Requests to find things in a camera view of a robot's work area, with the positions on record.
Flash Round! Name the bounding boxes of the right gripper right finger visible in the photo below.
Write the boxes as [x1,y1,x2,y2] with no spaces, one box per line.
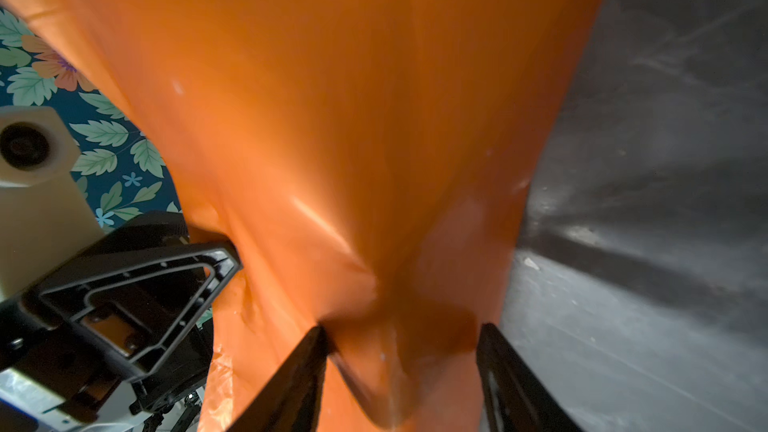
[476,323,582,432]

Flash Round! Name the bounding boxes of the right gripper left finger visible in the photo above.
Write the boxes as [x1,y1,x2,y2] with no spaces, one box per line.
[228,326,330,432]

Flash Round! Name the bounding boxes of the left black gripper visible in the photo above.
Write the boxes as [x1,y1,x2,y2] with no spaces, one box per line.
[1,212,242,431]

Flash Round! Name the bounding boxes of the yellow orange wrapping paper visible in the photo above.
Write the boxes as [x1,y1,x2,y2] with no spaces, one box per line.
[1,0,601,431]

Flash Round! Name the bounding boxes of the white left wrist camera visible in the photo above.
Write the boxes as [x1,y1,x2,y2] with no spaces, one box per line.
[1,106,104,300]

